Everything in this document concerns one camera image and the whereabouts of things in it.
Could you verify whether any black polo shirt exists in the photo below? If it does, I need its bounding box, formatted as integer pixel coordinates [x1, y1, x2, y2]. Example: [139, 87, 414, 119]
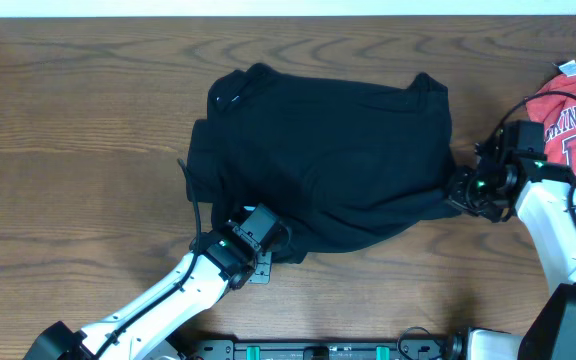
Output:
[187, 63, 456, 263]

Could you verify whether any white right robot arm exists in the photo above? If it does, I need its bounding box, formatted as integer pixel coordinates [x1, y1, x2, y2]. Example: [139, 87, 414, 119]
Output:
[444, 159, 576, 359]

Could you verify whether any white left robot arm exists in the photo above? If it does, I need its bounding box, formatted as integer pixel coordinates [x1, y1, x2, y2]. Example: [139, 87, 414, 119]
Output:
[23, 232, 270, 360]

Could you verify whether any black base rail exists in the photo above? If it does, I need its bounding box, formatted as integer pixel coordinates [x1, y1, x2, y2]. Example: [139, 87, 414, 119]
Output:
[185, 336, 444, 360]

